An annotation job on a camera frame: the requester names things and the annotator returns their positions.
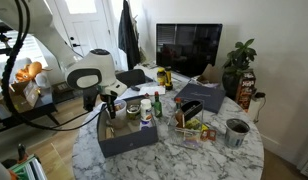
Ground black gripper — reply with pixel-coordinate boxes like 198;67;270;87
83;86;117;119

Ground clear plastic cup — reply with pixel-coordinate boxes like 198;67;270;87
110;99;127;129

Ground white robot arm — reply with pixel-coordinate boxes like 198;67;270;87
0;0;127;119

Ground dark blue open box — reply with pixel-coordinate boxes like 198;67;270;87
97;111;158;158

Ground cardboard box on bench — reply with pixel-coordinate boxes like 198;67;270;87
0;81;39;117

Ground orange jenga box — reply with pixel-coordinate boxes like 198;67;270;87
235;71;256;112

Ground black remote control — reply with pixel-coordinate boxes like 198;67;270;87
130;86;140;91

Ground green tin can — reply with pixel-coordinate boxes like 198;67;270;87
127;105;140;120

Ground dark grey chair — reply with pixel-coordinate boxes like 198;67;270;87
116;69;146;87

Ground white paper napkin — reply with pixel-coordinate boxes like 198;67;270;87
139;86;165;95

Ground white pill bottle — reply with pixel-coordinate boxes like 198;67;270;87
140;99;152;130

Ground green hot sauce bottle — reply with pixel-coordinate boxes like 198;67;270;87
154;91;162;117

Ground yellow vitamin bottle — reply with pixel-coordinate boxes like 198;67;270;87
157;67;166;86

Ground dark hanging jacket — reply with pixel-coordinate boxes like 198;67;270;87
118;0;140;70

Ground brown sauce bottle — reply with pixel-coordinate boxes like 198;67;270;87
175;97;184;128

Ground white door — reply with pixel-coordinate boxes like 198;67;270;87
47;0;121;70

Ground clear acrylic organizer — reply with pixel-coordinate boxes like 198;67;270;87
168;97;203;150

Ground orange plush toy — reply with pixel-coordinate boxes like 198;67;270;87
15;61;46;82

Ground black flat television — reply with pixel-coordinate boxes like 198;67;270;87
156;23;223;77

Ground red sauce packets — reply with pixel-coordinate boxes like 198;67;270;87
200;130;216;141

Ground green potted plant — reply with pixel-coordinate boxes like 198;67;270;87
222;39;257;100

